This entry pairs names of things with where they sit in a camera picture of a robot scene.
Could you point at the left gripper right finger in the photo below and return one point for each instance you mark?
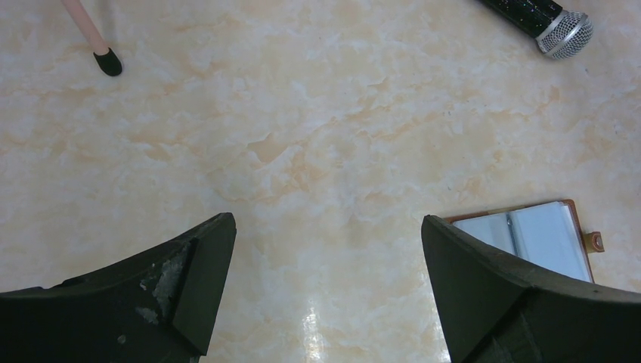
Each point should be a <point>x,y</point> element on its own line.
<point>496,307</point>

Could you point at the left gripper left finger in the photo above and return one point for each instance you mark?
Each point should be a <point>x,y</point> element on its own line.
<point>159,305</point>

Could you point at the brown leather card holder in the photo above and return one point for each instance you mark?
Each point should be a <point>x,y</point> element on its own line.
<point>547,234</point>

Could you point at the pink music stand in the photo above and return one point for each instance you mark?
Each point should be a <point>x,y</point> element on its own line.
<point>105,57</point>

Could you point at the black handheld microphone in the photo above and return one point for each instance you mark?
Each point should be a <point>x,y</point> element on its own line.
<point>559,33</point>

